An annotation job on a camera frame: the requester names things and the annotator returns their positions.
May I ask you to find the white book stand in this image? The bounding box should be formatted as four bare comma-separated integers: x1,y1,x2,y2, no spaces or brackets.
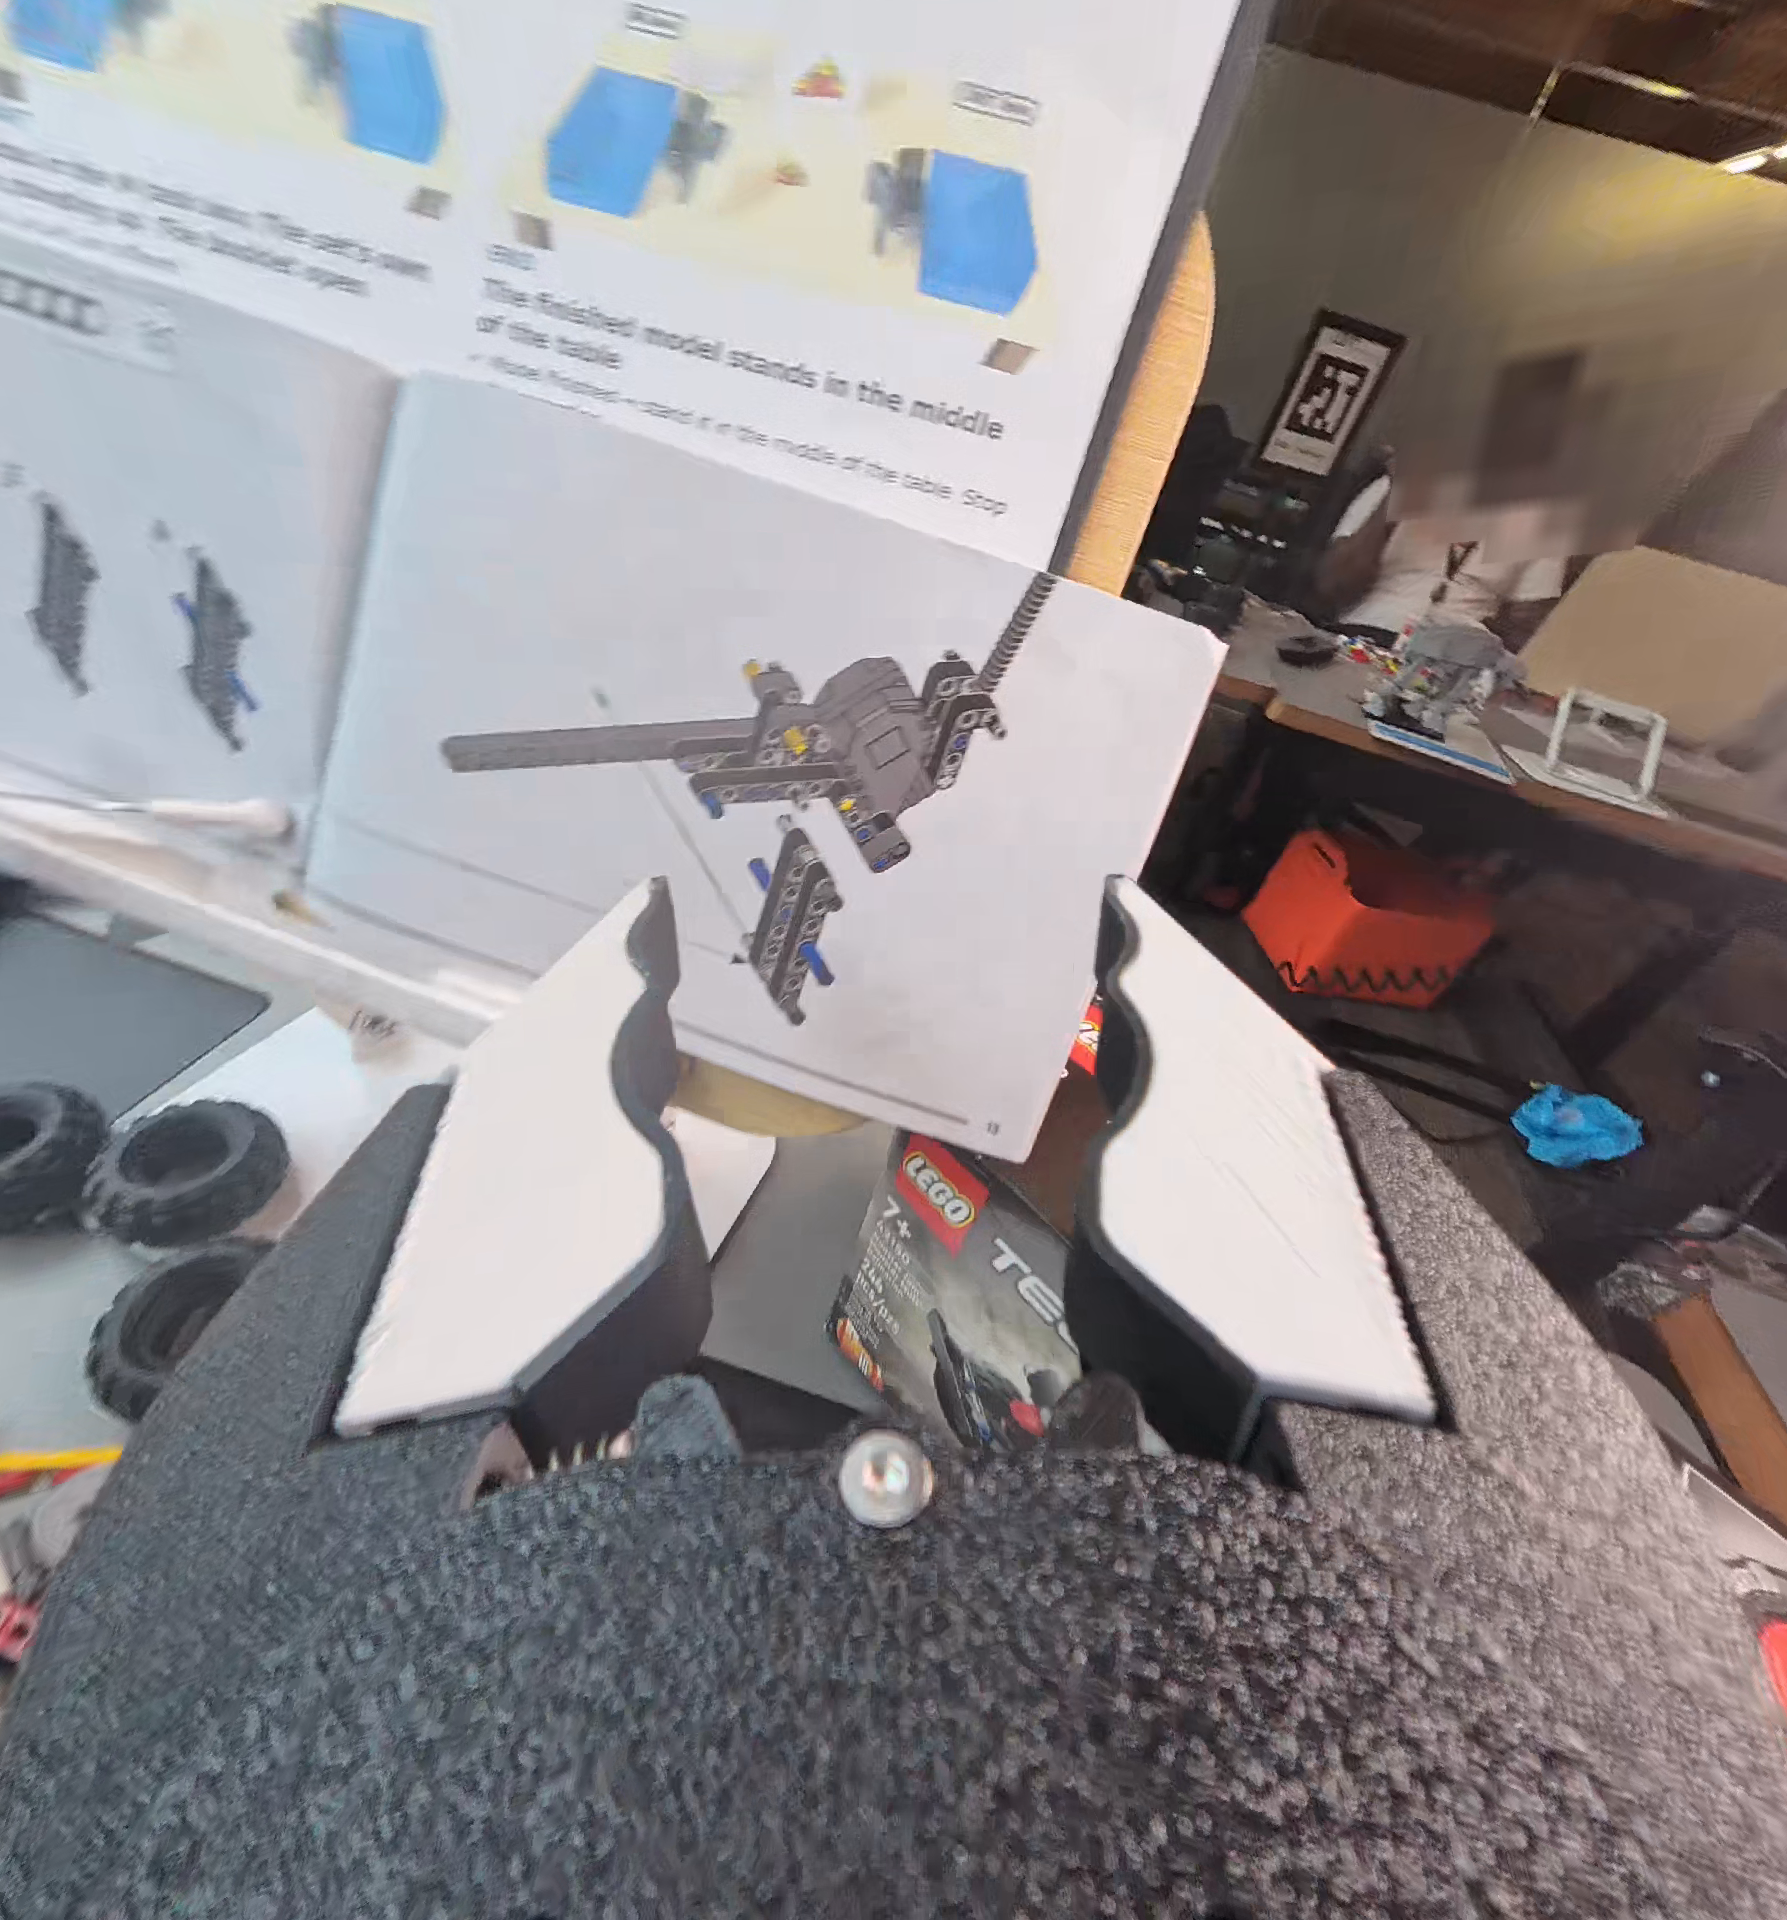
0,764,536,1051

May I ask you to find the white frame stand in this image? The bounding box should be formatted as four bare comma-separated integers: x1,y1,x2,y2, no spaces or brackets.
1546,685,1672,797

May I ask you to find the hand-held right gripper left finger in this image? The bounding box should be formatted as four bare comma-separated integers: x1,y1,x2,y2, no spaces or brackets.
332,875,718,1451

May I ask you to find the blue crumpled cloth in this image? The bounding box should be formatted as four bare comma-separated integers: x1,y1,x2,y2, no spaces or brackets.
1512,1081,1646,1171

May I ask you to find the rounded wooden board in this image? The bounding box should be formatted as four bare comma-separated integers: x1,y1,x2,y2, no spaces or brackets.
1058,210,1220,596

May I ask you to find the printed task instruction sheet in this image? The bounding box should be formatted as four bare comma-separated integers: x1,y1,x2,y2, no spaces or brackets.
0,0,1278,570

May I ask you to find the grey brick walker model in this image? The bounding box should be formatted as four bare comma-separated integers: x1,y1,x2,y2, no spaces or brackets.
1366,621,1526,726

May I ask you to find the black mat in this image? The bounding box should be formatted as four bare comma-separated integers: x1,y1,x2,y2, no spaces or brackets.
0,906,272,1128

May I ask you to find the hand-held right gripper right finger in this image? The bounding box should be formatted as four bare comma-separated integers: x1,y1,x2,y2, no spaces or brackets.
1066,874,1442,1465

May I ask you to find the black white tag poster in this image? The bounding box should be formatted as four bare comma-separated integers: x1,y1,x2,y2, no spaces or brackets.
1254,309,1406,481

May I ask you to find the wooden workbench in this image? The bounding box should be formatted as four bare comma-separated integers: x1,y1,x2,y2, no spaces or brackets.
1216,606,1787,901

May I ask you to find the black toy set box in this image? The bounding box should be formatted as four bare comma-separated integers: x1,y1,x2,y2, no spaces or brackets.
826,989,1124,1454

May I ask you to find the cardboard sheet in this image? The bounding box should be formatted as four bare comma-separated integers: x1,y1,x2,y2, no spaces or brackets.
1516,546,1787,744

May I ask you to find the building instruction booklet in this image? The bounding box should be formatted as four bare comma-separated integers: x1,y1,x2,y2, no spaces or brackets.
0,246,1232,1164

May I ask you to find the black rubber toy tire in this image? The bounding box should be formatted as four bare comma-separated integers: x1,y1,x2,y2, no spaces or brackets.
0,1081,112,1239
84,1101,292,1249
84,1236,280,1428

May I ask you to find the orange crate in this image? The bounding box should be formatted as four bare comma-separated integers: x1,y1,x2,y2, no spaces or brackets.
1242,824,1502,1010

